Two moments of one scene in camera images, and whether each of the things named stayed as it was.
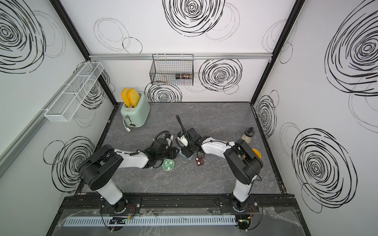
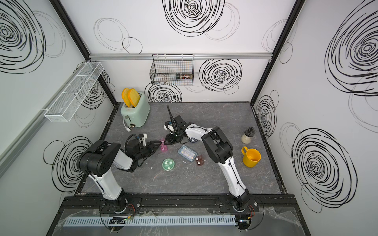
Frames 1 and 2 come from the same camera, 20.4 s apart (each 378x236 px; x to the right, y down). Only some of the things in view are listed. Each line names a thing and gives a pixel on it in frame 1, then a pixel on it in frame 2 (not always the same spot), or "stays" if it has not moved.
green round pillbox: [168, 164] stays
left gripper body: [170, 154] -> [143, 152]
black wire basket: [173, 70] stays
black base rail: [256, 204] stays
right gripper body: [189, 151] -> [177, 133]
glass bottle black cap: [249, 133] stays
